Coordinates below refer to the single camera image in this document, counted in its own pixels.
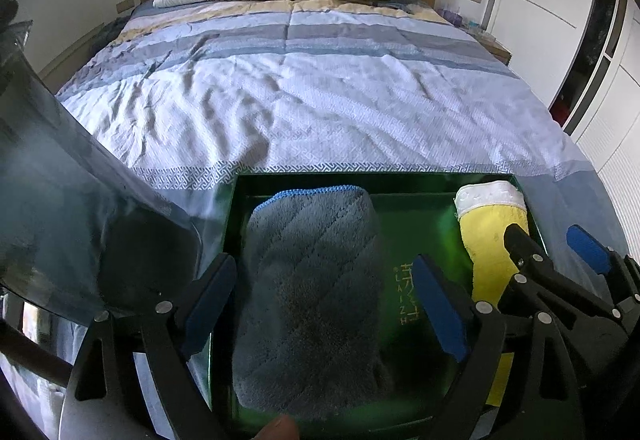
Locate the wooden nightstand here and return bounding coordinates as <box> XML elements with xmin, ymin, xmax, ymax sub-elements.
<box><xmin>470</xmin><ymin>28</ymin><xmax>512</xmax><ymax>66</ymax></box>

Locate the person's left hand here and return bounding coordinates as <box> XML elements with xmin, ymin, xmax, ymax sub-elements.
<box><xmin>250</xmin><ymin>414</ymin><xmax>301</xmax><ymax>440</ymax></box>

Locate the green tray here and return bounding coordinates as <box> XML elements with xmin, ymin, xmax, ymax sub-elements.
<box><xmin>202</xmin><ymin>173</ymin><xmax>548</xmax><ymax>440</ymax></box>

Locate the dark glass jar brown handle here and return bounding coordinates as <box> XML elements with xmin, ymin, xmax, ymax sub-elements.
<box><xmin>0</xmin><ymin>40</ymin><xmax>203</xmax><ymax>386</ymax></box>

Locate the red object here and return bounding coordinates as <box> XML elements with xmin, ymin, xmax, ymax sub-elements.
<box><xmin>550</xmin><ymin>93</ymin><xmax>576</xmax><ymax>126</ymax></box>

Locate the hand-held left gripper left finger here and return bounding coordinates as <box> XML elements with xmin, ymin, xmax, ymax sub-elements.
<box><xmin>62</xmin><ymin>253</ymin><xmax>238</xmax><ymax>440</ymax></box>

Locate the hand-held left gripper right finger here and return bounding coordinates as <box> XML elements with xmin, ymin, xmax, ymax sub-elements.
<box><xmin>412</xmin><ymin>253</ymin><xmax>588</xmax><ymax>440</ymax></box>

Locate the yellow cloth with white cuff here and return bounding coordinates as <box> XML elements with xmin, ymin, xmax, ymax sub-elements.
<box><xmin>454</xmin><ymin>179</ymin><xmax>530</xmax><ymax>408</ymax></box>

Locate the grey quilted cloth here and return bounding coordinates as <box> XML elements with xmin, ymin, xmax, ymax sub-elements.
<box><xmin>232</xmin><ymin>187</ymin><xmax>396</xmax><ymax>423</ymax></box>

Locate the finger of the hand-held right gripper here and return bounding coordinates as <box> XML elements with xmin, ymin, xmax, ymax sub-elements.
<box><xmin>566</xmin><ymin>224</ymin><xmax>640</xmax><ymax>316</ymax></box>
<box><xmin>500</xmin><ymin>223</ymin><xmax>621</xmax><ymax>321</ymax></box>

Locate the striped blue bed cover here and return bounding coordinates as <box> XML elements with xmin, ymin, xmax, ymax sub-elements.
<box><xmin>50</xmin><ymin>0</ymin><xmax>626</xmax><ymax>440</ymax></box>

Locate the dark cloth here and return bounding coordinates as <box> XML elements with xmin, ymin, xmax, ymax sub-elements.
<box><xmin>95</xmin><ymin>18</ymin><xmax>131</xmax><ymax>46</ymax></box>

